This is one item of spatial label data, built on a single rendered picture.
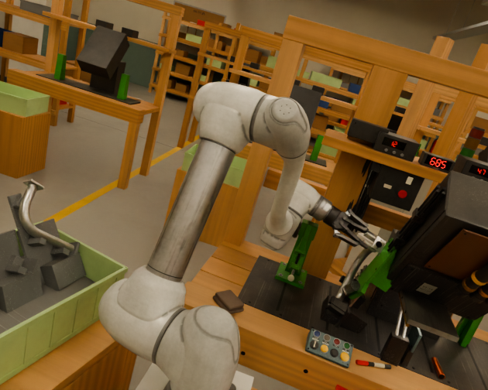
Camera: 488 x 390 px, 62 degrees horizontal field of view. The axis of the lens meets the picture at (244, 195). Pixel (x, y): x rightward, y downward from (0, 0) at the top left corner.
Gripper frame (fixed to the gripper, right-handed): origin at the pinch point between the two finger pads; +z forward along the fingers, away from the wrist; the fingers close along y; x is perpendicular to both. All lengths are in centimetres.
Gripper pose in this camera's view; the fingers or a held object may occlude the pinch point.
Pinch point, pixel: (371, 242)
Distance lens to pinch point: 164.0
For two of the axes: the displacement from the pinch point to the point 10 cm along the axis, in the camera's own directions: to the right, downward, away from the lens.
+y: 5.4, -7.5, 3.9
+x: -1.7, 3.6, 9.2
